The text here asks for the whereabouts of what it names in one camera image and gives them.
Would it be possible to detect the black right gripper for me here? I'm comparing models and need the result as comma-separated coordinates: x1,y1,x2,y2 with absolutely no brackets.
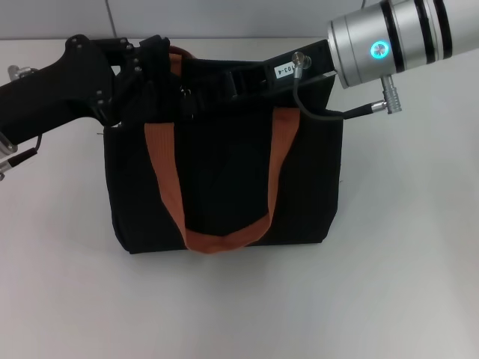
193,38,338,114

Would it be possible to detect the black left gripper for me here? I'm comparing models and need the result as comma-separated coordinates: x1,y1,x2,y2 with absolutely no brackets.
0,33,170,150

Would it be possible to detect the silver zipper pull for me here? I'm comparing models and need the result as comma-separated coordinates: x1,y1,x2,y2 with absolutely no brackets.
180,86,196,121

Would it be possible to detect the black bag with orange straps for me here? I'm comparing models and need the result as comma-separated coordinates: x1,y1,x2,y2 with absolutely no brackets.
103,45,345,256

